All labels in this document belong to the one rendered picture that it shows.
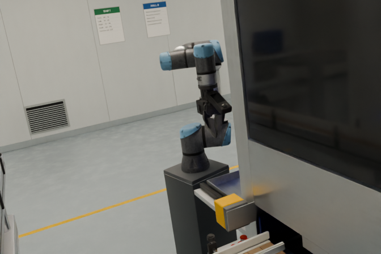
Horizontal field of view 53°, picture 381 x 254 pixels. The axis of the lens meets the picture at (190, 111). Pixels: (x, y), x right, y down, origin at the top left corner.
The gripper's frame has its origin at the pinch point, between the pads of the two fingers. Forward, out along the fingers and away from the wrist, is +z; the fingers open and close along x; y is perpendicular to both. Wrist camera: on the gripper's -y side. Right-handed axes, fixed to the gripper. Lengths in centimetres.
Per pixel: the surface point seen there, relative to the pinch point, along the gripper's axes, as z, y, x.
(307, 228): 5, -64, 12
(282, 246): 13, -56, 14
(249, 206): 7.9, -42.6, 14.2
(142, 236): 110, 131, 6
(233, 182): 21.3, -0.8, -4.9
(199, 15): -49, 484, -245
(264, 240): 16, -48, 14
